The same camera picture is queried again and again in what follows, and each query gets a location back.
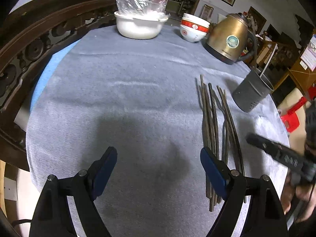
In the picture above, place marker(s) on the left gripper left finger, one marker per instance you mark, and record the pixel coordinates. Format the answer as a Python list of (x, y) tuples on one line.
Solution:
[(52, 214)]

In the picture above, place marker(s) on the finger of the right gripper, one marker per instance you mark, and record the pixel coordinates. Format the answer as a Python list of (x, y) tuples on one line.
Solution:
[(284, 155)]

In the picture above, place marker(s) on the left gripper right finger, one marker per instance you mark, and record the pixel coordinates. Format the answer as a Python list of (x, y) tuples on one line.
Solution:
[(265, 215)]

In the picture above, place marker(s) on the dark chopstick long front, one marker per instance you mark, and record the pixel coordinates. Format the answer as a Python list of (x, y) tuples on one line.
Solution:
[(205, 132)]

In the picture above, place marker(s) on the dark chopstick pair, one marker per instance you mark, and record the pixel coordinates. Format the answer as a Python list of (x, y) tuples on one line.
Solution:
[(232, 131)]

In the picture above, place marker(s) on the right hand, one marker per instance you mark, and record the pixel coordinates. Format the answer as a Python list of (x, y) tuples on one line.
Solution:
[(305, 193)]

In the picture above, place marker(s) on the red plastic stool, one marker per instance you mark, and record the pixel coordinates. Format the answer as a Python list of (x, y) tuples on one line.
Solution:
[(290, 119)]

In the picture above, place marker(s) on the grey metal utensil holder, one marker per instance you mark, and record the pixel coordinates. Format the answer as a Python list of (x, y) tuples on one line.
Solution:
[(252, 90)]

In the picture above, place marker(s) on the grey table cloth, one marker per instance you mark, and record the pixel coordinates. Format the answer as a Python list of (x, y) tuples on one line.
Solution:
[(141, 97)]

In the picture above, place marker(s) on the brass electric kettle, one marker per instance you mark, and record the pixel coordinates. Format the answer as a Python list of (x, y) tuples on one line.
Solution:
[(230, 40)]

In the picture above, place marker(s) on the white red stacked bowls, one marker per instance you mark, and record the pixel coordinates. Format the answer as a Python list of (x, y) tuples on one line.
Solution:
[(193, 28)]

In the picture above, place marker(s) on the dark carved wooden chair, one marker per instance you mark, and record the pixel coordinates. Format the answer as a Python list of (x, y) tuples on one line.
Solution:
[(30, 35)]

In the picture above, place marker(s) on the white ceramic pot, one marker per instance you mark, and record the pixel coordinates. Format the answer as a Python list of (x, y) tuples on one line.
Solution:
[(140, 27)]

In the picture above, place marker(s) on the clear plastic bag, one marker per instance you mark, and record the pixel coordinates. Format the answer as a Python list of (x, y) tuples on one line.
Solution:
[(140, 7)]

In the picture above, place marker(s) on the wall calendar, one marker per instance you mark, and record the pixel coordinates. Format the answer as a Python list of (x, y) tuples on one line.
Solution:
[(308, 57)]

